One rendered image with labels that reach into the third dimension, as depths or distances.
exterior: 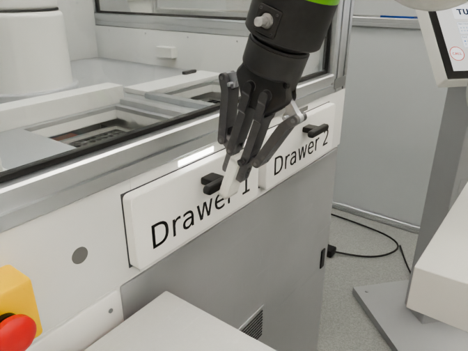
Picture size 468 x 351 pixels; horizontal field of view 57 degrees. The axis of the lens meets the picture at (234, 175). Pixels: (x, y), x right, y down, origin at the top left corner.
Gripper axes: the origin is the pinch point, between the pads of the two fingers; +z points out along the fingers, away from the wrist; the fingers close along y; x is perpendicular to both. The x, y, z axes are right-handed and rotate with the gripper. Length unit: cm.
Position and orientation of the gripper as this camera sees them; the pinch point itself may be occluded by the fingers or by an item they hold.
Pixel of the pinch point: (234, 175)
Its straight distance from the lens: 61.5
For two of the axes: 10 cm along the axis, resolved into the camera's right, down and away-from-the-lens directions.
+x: 6.0, -3.2, 7.3
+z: -2.7, 7.8, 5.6
